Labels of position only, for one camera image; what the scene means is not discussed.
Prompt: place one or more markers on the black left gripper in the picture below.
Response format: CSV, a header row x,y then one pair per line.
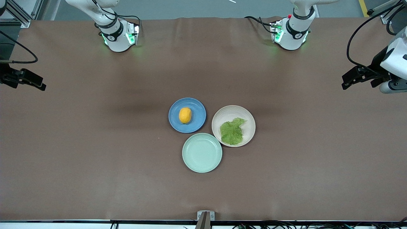
x,y
377,64

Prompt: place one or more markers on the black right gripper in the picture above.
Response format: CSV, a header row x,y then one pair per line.
x,y
7,78

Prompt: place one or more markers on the green lettuce leaf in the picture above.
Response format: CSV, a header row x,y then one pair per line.
x,y
231,132

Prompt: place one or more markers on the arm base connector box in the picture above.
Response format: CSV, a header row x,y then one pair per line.
x,y
133,33
275,31

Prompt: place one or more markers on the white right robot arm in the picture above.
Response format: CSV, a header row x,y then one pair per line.
x,y
116,35

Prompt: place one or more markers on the yellow lemon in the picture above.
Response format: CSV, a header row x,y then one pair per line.
x,y
185,115

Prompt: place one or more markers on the beige plate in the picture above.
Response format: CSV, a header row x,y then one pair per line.
x,y
233,113

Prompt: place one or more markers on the blue plate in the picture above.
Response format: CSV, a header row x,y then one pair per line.
x,y
195,111

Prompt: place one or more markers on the pale green plate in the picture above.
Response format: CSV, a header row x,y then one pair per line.
x,y
202,153

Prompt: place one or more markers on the aluminium frame profile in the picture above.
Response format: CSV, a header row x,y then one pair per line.
x,y
22,14
381,9

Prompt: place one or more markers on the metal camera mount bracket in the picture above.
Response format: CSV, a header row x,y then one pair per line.
x,y
205,219

